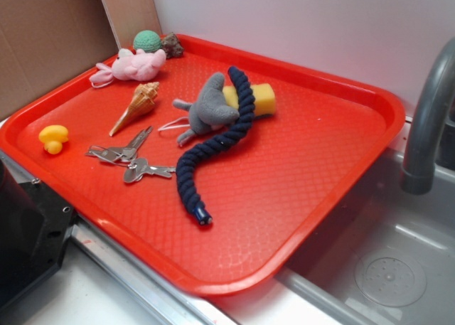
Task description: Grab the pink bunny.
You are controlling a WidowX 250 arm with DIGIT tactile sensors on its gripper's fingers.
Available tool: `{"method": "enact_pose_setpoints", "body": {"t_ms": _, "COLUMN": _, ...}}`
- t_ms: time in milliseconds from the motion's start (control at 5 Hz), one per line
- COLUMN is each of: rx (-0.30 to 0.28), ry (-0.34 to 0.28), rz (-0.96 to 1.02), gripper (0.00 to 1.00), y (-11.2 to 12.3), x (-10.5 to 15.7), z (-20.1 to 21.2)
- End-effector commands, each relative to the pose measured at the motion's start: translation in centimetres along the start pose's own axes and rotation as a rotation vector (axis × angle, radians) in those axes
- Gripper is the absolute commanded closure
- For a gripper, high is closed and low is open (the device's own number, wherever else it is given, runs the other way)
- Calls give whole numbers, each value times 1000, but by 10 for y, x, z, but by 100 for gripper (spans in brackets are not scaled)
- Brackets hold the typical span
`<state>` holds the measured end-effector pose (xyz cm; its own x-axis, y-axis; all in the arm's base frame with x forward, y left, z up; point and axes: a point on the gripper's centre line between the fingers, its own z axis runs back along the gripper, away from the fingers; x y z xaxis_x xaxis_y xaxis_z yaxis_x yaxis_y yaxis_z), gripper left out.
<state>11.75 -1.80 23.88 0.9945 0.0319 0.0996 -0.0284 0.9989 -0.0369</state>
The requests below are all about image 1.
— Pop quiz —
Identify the tan conch seashell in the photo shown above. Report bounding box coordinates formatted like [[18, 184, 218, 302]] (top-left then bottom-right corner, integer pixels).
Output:
[[109, 82, 160, 137]]

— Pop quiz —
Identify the pink plush bunny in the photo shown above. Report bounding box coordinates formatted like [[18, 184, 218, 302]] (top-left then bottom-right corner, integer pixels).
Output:
[[90, 48, 166, 88]]

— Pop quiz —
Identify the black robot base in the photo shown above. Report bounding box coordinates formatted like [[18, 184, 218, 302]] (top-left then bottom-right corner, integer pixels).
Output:
[[1, 163, 75, 310]]

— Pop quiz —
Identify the red plastic tray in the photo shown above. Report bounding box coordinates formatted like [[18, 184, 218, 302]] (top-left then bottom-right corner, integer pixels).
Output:
[[1, 35, 405, 296]]

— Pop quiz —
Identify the grey plush elephant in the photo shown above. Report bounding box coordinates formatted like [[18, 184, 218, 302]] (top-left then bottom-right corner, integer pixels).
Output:
[[159, 73, 240, 146]]

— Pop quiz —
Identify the yellow sponge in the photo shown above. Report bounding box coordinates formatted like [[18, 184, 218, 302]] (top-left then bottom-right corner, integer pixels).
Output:
[[223, 83, 277, 118]]

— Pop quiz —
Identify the silver key lower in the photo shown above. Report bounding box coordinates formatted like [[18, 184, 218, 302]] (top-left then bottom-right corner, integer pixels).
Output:
[[123, 158, 176, 183]]

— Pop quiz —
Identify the silver key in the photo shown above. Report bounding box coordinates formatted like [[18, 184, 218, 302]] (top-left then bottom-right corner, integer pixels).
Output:
[[85, 126, 154, 164], [123, 158, 176, 183]]

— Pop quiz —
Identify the silver key upper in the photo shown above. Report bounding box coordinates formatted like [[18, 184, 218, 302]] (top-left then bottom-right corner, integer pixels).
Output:
[[85, 126, 154, 164]]

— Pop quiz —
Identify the green crocheted ball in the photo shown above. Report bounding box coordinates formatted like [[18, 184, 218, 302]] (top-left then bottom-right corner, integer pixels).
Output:
[[133, 30, 161, 53]]

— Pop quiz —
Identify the yellow rubber duck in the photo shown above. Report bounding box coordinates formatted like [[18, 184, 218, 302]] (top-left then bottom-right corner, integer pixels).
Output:
[[38, 125, 69, 155]]

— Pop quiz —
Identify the grey sink basin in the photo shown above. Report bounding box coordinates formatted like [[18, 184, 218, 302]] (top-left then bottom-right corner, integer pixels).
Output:
[[277, 150, 454, 324]]

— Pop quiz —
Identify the grey faucet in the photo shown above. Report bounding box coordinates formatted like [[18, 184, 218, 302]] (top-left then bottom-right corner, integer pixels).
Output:
[[400, 39, 454, 195]]

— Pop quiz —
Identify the brown cardboard panel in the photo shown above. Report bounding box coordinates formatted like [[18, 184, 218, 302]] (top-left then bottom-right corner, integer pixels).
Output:
[[1, 0, 161, 119]]

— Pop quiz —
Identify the navy blue twisted rope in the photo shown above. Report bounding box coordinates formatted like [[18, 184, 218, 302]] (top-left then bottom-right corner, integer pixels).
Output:
[[176, 65, 257, 227]]

